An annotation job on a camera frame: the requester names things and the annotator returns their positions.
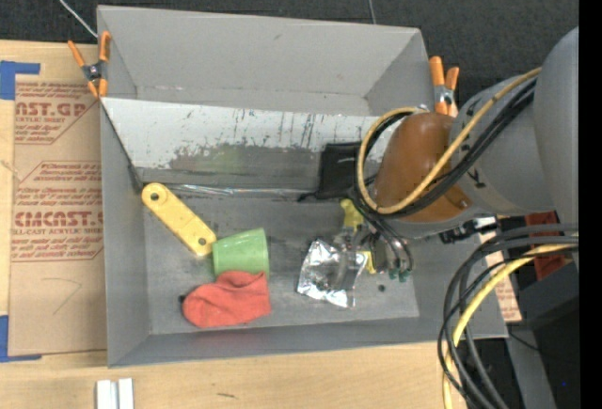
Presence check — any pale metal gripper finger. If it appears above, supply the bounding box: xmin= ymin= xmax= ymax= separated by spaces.
xmin=334 ymin=232 xmax=350 ymax=289
xmin=348 ymin=231 xmax=363 ymax=282

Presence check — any crumpled silver foil packet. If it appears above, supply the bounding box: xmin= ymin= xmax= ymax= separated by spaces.
xmin=295 ymin=237 xmax=370 ymax=309

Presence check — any small yellow toy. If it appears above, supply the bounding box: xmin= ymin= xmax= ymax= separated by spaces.
xmin=339 ymin=197 xmax=378 ymax=275

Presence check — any black cloth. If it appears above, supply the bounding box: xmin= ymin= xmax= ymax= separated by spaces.
xmin=313 ymin=142 xmax=373 ymax=202

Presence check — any green plastic cup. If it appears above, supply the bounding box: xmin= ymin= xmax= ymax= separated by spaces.
xmin=211 ymin=227 xmax=272 ymax=279

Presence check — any orange-red sock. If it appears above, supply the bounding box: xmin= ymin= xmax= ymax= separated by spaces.
xmin=181 ymin=269 xmax=274 ymax=330

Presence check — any yellow flat plastic tool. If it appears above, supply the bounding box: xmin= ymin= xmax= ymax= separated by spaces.
xmin=140 ymin=181 xmax=218 ymax=258

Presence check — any grey metal bin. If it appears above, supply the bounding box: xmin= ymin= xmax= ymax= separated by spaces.
xmin=96 ymin=5 xmax=510 ymax=369

